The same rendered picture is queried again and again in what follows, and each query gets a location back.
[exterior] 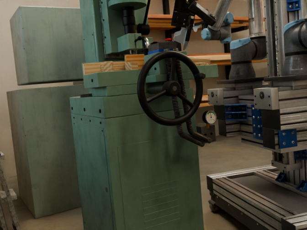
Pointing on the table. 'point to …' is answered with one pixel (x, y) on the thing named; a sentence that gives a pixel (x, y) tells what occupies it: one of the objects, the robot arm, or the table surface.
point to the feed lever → (143, 28)
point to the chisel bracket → (129, 43)
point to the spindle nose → (129, 19)
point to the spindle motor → (117, 5)
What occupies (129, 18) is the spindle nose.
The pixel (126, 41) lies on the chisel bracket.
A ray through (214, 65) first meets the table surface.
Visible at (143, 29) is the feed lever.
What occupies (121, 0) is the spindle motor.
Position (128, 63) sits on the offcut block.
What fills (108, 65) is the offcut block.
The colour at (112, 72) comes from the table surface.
